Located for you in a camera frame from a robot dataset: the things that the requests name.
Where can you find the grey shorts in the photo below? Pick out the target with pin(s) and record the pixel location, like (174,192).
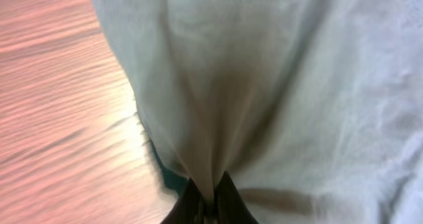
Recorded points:
(314,107)

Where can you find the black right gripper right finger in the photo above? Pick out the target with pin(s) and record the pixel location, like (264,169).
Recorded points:
(229,205)

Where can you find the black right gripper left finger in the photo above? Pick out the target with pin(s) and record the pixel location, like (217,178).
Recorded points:
(189,209)

